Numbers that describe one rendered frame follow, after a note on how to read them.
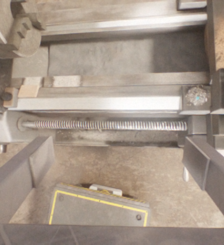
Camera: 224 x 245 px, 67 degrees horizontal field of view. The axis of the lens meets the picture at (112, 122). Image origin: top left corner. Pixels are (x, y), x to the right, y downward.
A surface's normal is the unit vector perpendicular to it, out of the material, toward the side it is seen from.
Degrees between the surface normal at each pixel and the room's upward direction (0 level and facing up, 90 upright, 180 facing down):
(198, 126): 0
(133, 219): 0
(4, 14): 90
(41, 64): 0
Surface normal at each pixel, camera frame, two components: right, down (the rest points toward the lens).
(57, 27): -0.11, 0.66
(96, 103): -0.13, 0.48
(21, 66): -0.14, -0.12
